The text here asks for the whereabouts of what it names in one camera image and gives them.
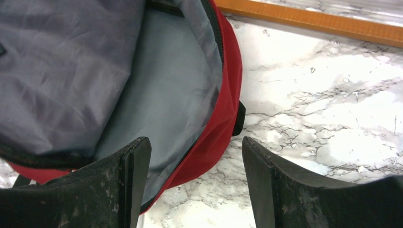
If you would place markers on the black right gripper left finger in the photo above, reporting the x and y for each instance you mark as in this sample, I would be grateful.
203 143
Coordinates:
105 194

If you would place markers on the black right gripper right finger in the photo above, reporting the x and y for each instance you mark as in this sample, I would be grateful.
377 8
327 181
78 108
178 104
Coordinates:
286 195

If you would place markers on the red backpack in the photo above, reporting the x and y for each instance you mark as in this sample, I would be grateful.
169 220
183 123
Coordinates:
81 79

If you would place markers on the wooden two-tier shelf rack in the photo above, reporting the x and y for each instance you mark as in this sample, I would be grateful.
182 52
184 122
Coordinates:
337 25

